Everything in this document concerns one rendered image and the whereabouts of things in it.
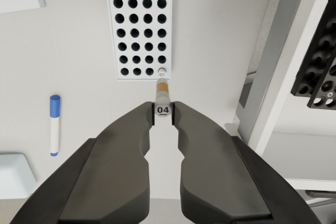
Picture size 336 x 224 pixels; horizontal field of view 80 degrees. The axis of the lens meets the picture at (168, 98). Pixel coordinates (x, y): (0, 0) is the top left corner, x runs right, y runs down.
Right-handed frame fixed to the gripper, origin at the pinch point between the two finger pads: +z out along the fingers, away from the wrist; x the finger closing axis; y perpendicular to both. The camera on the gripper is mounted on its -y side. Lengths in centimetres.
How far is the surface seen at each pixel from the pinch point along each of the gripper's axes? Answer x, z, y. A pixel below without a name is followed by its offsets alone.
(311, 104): 16.4, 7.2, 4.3
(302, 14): 13.4, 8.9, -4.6
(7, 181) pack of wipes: -30.5, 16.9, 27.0
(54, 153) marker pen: -21.6, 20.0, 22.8
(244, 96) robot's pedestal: 45, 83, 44
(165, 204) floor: 3, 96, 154
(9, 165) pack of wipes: -29.3, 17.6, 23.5
